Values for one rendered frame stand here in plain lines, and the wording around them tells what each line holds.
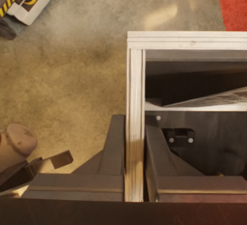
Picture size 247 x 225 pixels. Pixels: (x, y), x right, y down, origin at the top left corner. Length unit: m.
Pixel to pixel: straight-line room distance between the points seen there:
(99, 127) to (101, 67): 0.38
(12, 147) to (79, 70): 0.73
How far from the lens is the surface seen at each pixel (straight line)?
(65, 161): 0.39
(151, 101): 0.90
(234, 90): 0.32
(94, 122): 1.11
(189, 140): 0.92
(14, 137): 0.47
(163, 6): 1.17
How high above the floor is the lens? 1.06
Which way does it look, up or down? 84 degrees down
